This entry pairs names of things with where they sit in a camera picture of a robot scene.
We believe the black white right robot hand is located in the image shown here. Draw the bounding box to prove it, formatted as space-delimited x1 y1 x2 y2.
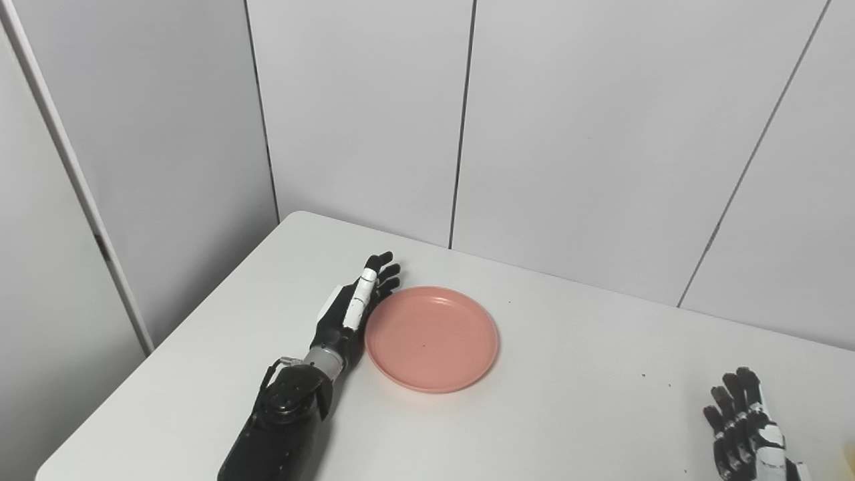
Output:
702 367 812 481

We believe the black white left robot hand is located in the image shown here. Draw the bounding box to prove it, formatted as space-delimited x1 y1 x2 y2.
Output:
313 251 402 368

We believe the pink round plate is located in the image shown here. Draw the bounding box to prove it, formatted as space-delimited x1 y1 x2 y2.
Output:
365 286 500 394

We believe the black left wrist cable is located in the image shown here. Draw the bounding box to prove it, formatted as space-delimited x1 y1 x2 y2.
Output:
257 357 305 402

